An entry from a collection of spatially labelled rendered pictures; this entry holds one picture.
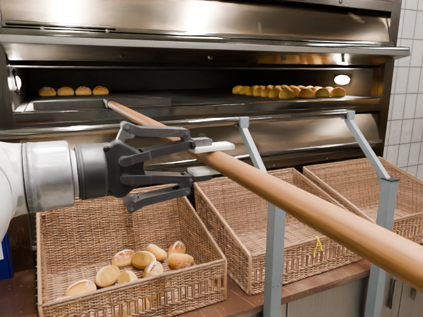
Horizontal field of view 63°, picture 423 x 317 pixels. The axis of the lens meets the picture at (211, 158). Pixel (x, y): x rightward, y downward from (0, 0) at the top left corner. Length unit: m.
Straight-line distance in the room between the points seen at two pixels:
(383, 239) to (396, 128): 2.02
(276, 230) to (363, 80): 1.40
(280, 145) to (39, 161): 1.39
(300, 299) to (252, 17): 1.15
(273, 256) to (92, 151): 0.75
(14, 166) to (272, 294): 0.89
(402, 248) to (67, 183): 0.36
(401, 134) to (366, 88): 0.36
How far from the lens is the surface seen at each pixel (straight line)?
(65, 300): 1.06
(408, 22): 2.30
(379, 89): 2.18
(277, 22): 1.69
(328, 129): 1.93
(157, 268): 1.31
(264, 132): 1.68
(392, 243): 0.30
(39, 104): 1.48
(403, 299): 1.80
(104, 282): 1.29
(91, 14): 1.39
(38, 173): 0.45
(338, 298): 1.48
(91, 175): 0.46
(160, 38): 1.29
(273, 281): 1.14
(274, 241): 1.07
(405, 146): 2.41
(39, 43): 1.23
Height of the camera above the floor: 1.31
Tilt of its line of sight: 14 degrees down
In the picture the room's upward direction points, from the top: straight up
